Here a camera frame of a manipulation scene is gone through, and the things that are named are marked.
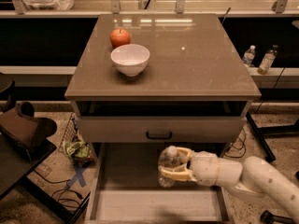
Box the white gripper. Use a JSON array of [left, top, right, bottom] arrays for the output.
[[158, 147, 243, 187]]

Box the clear plastic water bottle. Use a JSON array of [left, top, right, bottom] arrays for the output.
[[158, 146, 180, 188]]

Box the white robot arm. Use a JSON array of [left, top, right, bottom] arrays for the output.
[[158, 146, 299, 224]]

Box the open grey middle drawer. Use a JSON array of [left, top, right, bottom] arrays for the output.
[[84, 143, 235, 224]]

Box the grey drawer cabinet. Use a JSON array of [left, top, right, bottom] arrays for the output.
[[64, 13, 262, 224]]

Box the closed grey upper drawer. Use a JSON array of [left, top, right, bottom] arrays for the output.
[[77, 117, 247, 143]]

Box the small water bottle on ledge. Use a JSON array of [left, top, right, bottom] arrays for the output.
[[242, 45, 255, 67]]

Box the yellowish bottle on ledge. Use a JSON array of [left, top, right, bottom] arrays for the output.
[[257, 45, 278, 75]]

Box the black stand leg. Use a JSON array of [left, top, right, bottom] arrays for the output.
[[246, 113, 299, 162]]

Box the black caster wheel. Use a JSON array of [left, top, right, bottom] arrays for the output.
[[260, 210, 295, 224]]

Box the blue tape cross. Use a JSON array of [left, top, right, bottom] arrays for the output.
[[66, 163, 86, 188]]

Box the white ceramic bowl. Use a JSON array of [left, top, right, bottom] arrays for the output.
[[110, 44, 150, 77]]

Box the red apple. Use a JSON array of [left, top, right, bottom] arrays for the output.
[[110, 28, 131, 48]]

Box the black floor cable right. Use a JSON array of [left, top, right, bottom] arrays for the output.
[[224, 128, 248, 159]]

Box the black floor cable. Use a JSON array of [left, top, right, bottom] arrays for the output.
[[224, 128, 248, 159], [32, 168, 85, 212]]

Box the black floor cable left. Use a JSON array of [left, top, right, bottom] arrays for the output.
[[32, 168, 85, 212]]

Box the wire basket with snack bags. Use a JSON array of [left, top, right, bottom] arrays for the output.
[[59, 114, 93, 163]]

